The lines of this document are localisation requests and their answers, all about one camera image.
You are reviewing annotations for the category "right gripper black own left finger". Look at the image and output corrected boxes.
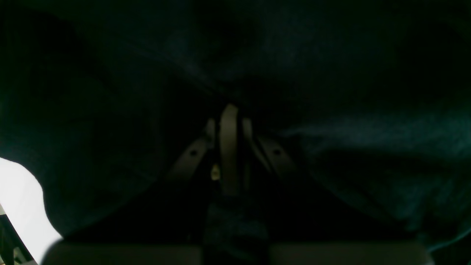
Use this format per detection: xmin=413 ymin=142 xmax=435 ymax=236
xmin=42 ymin=119 xmax=216 ymax=265

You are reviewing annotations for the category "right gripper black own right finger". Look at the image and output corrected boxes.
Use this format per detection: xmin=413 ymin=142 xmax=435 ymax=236
xmin=241 ymin=118 xmax=434 ymax=265

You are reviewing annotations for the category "black T-shirt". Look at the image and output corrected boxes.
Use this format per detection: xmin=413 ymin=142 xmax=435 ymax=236
xmin=1 ymin=0 xmax=470 ymax=265

